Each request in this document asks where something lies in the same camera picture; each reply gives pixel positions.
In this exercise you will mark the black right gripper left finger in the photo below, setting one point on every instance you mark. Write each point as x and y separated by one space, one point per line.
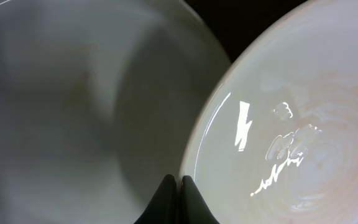
162 207

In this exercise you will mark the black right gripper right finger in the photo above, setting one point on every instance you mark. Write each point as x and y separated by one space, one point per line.
192 207

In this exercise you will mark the pink plate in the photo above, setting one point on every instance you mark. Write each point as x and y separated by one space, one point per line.
277 141

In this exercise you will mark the cream plate with red stain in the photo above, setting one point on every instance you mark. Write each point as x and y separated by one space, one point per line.
97 102

